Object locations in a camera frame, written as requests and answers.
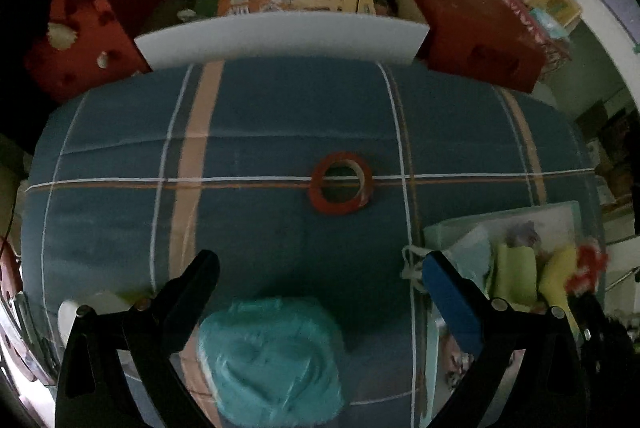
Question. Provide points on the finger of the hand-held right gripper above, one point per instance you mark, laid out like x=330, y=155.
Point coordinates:
x=595, y=323

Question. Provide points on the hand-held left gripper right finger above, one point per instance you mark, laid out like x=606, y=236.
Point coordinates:
x=450, y=308

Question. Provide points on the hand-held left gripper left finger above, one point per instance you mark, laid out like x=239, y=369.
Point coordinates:
x=197, y=288

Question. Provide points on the light blue cloth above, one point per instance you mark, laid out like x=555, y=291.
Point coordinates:
x=475, y=258

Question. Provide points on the red fluffy toy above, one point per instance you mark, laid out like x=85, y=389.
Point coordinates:
x=592, y=265

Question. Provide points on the pink plush toy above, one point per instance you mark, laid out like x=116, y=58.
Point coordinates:
x=455, y=365

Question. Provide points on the green cloth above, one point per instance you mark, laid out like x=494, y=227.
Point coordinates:
x=515, y=273

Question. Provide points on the teal plastic-wrapped pack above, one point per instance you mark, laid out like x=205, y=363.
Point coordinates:
x=270, y=358

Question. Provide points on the white tray with teal rim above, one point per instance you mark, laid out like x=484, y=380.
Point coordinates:
x=560, y=218

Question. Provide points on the red tape roll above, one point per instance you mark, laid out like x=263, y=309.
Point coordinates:
x=325, y=203

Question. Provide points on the blue plaid tablecloth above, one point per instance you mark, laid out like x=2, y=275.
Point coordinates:
x=275, y=118

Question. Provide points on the white chair back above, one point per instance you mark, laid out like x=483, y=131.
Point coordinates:
x=280, y=41

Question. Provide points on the red tote bag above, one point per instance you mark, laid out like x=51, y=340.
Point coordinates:
x=90, y=43

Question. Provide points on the patterned gift box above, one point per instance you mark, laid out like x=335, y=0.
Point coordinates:
x=545, y=46

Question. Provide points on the red cardboard box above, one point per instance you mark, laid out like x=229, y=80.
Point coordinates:
x=475, y=23

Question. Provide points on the light blue wipes pack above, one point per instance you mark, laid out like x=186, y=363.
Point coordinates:
x=547, y=22

